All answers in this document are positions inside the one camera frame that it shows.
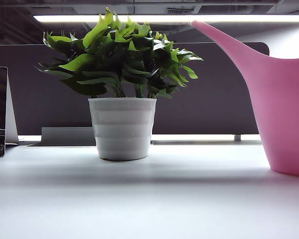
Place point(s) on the pink plastic watering can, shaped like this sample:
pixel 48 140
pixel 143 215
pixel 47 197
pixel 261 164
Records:
pixel 281 104

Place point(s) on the white ribbed plant pot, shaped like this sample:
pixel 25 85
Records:
pixel 122 129

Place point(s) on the green leafy potted plant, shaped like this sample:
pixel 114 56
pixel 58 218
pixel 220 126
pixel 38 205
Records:
pixel 119 59

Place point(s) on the dark purple desk divider panel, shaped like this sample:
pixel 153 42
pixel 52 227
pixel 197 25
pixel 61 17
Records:
pixel 209 99

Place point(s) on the small grey divider foot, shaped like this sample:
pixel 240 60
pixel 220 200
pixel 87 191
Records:
pixel 237 137

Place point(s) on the long ceiling light strip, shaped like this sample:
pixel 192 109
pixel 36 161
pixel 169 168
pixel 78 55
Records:
pixel 164 18

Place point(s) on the white folding tablet stand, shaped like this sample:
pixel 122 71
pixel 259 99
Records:
pixel 12 119

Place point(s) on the grey divider mounting bracket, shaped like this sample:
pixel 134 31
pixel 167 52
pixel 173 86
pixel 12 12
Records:
pixel 64 135

